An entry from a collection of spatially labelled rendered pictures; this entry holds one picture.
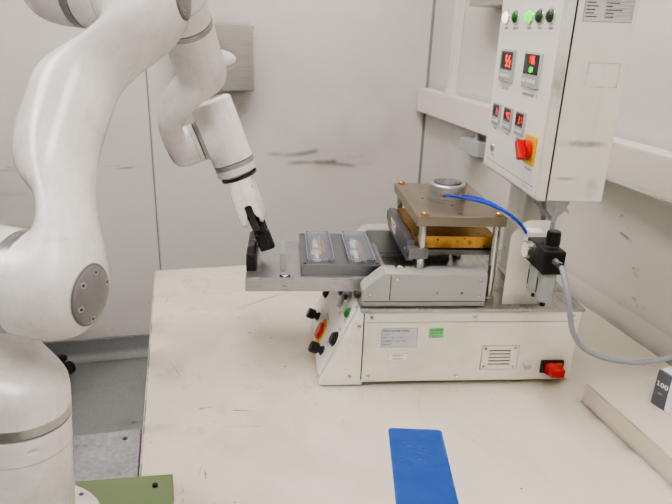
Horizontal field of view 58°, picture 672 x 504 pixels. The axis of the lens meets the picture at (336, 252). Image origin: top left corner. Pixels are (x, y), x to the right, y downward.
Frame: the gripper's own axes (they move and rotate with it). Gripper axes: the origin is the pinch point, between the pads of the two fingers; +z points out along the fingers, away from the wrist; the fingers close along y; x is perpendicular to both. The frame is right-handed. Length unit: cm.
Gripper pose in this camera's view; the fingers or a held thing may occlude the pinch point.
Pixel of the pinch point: (264, 240)
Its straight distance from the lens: 131.6
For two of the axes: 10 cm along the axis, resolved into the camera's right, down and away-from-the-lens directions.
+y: 0.8, 3.5, -9.3
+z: 3.1, 8.8, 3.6
